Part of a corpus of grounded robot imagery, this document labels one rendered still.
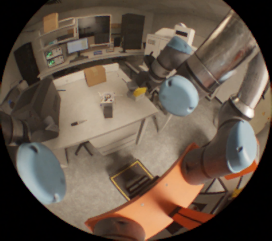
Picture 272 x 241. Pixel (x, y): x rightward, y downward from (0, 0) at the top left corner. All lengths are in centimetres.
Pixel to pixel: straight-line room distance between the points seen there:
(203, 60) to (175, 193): 36
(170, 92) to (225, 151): 18
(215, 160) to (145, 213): 25
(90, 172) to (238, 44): 165
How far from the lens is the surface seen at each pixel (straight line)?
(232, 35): 15
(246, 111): 33
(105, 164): 152
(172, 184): 35
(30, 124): 33
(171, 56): 30
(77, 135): 71
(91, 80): 104
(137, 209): 34
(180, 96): 15
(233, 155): 24
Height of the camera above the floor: 147
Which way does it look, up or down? 46 degrees down
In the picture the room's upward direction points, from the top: 8 degrees clockwise
